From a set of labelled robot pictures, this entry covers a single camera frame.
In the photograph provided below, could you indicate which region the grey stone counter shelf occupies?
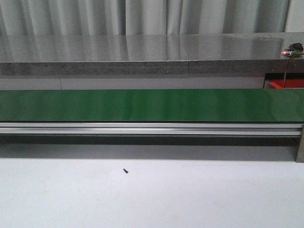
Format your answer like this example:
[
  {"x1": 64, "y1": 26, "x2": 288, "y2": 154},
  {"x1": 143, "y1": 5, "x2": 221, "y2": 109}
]
[{"x1": 0, "y1": 32, "x2": 304, "y2": 76}]

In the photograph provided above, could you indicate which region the green conveyor belt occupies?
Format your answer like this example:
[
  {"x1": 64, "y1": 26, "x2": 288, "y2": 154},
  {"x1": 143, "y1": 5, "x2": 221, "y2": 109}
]
[{"x1": 0, "y1": 88, "x2": 304, "y2": 123}]

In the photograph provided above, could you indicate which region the red plastic tray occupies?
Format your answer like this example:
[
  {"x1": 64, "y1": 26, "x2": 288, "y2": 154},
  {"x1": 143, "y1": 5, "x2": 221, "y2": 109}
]
[{"x1": 269, "y1": 79, "x2": 304, "y2": 89}]

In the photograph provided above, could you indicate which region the small green circuit board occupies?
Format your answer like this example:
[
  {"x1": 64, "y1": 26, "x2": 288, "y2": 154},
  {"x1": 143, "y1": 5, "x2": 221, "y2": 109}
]
[{"x1": 282, "y1": 48, "x2": 304, "y2": 57}]

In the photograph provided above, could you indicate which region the grey white curtain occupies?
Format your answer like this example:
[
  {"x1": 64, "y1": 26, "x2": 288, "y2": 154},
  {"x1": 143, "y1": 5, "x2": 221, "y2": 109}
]
[{"x1": 0, "y1": 0, "x2": 304, "y2": 36}]

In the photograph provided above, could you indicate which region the aluminium conveyor frame rail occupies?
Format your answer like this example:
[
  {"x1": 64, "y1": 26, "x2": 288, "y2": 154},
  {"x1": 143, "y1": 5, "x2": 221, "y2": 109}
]
[{"x1": 0, "y1": 122, "x2": 304, "y2": 162}]

